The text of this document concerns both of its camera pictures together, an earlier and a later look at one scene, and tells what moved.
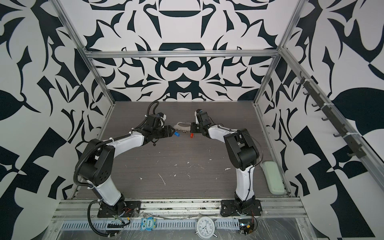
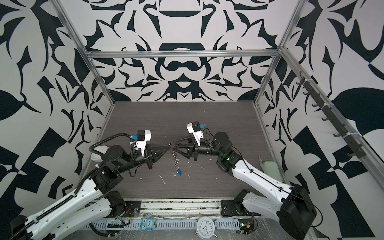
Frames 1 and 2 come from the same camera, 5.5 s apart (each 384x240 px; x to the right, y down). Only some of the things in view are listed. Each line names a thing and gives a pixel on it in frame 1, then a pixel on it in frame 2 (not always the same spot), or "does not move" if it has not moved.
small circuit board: x=246 y=226 does not move
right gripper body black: x=197 y=128 → x=196 y=153
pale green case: x=273 y=178 does not move
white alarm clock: x=205 y=227 does not move
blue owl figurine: x=148 y=224 does not move
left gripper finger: x=168 y=131 → x=160 y=148
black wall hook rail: x=313 y=90 does not move
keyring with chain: x=184 y=127 → x=176 y=160
